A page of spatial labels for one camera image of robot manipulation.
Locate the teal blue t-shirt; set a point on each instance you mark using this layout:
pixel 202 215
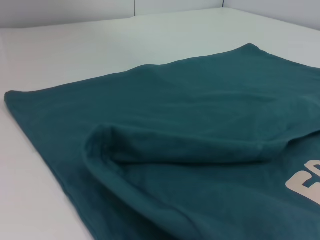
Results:
pixel 175 150

